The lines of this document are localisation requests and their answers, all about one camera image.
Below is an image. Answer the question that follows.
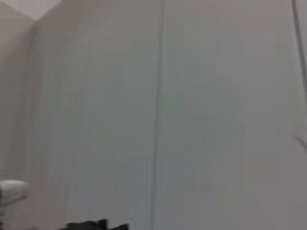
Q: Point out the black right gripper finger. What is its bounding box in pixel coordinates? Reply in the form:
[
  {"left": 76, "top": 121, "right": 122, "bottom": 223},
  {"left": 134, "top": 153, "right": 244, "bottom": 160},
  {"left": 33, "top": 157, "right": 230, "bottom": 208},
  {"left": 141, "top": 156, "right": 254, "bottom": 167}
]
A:
[
  {"left": 107, "top": 223, "right": 130, "bottom": 230},
  {"left": 57, "top": 218, "right": 108, "bottom": 230}
]

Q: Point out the thin black wall cable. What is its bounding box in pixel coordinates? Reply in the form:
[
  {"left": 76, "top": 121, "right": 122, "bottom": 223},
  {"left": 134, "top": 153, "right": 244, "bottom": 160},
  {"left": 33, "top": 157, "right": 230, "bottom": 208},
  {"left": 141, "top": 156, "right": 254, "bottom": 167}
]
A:
[{"left": 291, "top": 0, "right": 307, "bottom": 93}]

